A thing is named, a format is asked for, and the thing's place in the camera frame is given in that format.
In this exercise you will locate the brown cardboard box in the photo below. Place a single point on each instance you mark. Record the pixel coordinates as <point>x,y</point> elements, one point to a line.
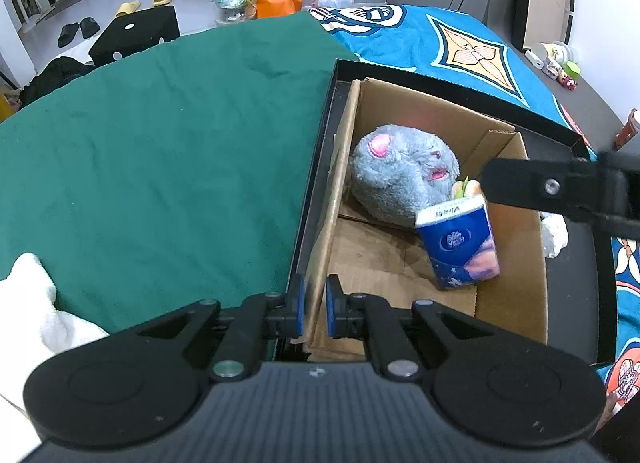
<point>382,259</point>

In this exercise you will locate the black dice stool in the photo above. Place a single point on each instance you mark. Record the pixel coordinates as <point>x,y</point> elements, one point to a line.
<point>133,33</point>

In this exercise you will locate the cream white fleece blanket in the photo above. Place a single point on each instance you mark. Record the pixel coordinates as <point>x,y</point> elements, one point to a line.
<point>32,331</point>

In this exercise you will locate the blue patterned bedsheet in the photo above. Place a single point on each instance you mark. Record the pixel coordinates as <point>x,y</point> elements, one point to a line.
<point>457,48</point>

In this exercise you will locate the glass jar on floor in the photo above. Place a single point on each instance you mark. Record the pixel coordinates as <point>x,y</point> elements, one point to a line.
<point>233,11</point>

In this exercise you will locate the white tissue pack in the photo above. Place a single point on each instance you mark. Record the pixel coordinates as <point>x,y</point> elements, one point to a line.
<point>557,224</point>

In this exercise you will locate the grey plush mouse toy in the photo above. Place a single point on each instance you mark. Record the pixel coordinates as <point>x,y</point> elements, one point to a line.
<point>397,171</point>

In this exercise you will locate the grey denim plush toy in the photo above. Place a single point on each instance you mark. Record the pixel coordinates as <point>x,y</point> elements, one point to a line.
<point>548,242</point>

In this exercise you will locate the green blanket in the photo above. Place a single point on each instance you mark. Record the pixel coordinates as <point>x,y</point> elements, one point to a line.
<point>172,175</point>

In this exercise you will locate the grey bench mat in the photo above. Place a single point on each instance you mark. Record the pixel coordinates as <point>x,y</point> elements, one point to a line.
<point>581,110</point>

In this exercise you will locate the blue tissue pack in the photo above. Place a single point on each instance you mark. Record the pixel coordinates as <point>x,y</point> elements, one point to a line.
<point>458,240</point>

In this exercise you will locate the black shallow tray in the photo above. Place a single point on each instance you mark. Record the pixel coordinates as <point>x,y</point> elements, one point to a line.
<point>583,309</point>

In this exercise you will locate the black clothes pile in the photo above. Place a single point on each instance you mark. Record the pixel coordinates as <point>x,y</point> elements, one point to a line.
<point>58,73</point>

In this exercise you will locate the small red toy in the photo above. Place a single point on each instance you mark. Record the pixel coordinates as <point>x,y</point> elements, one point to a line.
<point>566,80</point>

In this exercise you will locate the burger plush toy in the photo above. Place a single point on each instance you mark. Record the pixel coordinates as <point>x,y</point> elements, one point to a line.
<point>465,188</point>

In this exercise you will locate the black slipper left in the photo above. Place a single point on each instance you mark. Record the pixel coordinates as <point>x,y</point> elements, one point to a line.
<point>67,34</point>

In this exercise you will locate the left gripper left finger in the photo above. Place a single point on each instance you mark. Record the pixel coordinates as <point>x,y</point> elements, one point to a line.
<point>242,334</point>

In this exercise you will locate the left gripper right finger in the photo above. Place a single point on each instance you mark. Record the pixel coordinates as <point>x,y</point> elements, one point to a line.
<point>387,333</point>

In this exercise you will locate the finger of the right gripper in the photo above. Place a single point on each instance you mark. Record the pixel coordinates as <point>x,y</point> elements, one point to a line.
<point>569,188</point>

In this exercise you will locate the yellow slipper left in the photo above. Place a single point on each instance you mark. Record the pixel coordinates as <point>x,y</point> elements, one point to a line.
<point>127,8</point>

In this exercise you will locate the black slipper right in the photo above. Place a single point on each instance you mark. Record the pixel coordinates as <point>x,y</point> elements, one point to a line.
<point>89,28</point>

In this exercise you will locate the green lidded cup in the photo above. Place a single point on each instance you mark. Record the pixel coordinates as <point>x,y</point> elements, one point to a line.
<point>572,69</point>

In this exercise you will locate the black slipper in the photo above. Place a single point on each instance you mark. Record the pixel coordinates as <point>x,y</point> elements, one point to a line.
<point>67,34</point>
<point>89,28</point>

